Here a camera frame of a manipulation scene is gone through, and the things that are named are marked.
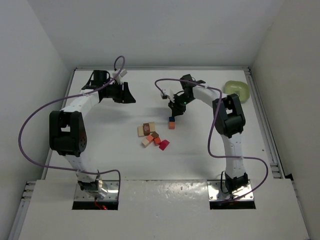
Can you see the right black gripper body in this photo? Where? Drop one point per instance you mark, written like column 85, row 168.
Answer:
column 176, row 109

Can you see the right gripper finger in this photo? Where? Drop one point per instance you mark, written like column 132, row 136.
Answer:
column 173, row 112
column 179, row 112

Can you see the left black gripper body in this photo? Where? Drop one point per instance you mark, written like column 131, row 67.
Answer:
column 122, row 92

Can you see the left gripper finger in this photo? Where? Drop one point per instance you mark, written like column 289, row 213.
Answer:
column 127, row 97
column 118, row 99

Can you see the orange cube block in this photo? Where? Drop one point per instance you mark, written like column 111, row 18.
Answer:
column 171, row 125

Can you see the brown cube block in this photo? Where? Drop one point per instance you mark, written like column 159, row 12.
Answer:
column 155, row 135

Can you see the brown printed rectangular block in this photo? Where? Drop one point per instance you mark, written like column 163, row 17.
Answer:
column 146, row 129

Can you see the natural wood hotel block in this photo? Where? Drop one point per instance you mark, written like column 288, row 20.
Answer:
column 140, row 131

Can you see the magenta roof block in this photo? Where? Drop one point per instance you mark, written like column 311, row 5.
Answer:
column 164, row 144

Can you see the red-orange cube block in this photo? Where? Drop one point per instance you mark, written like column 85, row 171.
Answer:
column 157, row 141

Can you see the salmon cube block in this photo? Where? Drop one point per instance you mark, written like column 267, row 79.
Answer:
column 150, row 138

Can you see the natural wood cube block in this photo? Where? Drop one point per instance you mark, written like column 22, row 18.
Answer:
column 145, row 142

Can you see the green plastic bowl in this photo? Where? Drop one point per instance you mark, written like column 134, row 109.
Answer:
column 237, row 87

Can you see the natural wood long block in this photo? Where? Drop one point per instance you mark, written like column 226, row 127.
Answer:
column 152, row 127

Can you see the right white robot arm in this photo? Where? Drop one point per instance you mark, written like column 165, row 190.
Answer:
column 229, row 123

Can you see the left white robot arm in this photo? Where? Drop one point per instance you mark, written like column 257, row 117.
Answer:
column 67, row 133

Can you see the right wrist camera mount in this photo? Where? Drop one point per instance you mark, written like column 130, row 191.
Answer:
column 167, row 94

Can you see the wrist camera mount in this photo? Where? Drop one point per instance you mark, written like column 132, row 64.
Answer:
column 119, row 75
column 167, row 94

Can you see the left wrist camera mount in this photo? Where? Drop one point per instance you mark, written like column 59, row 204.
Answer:
column 119, row 75

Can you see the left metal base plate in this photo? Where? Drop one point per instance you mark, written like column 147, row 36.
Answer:
column 102, row 190

